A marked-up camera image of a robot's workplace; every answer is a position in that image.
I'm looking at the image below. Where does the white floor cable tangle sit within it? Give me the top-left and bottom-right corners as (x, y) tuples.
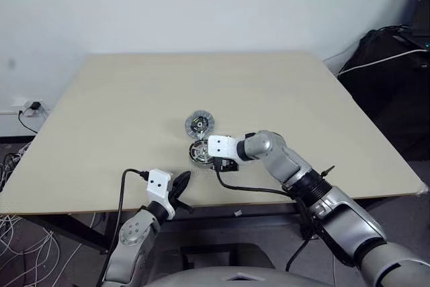
(0, 151), (83, 271)

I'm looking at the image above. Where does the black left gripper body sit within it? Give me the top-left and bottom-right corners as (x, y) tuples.
(167, 178), (184, 209)

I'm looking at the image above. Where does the black wall power cable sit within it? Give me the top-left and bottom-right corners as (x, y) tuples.
(17, 108), (40, 134)

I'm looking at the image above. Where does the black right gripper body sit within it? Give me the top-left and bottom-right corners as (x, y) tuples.
(211, 157), (241, 173)

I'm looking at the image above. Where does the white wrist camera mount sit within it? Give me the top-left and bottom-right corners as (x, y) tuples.
(207, 134), (241, 161)
(146, 168), (176, 221)

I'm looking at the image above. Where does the white wall socket strip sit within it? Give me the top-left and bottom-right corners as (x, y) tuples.
(11, 97), (45, 117)

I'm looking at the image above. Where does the long white cable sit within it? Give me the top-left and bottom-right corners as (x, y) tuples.
(337, 48), (430, 77)

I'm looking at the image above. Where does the black laptop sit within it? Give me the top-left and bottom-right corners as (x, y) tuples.
(410, 0), (430, 50)

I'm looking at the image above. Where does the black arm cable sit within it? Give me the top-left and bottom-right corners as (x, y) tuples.
(214, 165), (319, 273)
(99, 168), (151, 285)

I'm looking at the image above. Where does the black bag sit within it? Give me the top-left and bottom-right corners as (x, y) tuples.
(337, 26), (430, 163)

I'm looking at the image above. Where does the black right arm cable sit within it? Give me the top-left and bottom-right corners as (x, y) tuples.
(214, 165), (319, 273)

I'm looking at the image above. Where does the black table frame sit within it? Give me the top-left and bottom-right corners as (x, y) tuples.
(21, 211), (320, 256)

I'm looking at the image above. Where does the black rotor disc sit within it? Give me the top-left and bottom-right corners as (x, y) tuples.
(189, 142), (212, 164)

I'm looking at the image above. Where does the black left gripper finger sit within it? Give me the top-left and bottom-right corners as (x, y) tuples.
(173, 199), (196, 216)
(173, 170), (192, 198)

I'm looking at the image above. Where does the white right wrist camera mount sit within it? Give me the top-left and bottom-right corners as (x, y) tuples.
(207, 134), (241, 161)

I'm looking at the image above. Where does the grey robot torso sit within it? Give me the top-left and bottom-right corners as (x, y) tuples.
(146, 266), (369, 287)

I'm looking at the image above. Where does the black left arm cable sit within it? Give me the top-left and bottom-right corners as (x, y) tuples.
(99, 168), (151, 285)

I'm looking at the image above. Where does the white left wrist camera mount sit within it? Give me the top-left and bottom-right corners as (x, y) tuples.
(146, 168), (176, 221)

